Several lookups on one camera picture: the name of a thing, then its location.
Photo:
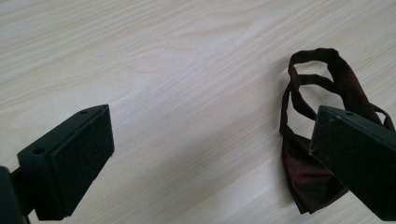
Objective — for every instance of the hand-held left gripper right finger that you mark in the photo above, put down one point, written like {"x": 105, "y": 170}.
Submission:
{"x": 355, "y": 155}

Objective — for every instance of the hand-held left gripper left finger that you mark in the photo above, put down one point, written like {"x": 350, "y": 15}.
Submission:
{"x": 71, "y": 161}

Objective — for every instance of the dark red bow tie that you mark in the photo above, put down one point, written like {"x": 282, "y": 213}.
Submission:
{"x": 306, "y": 174}

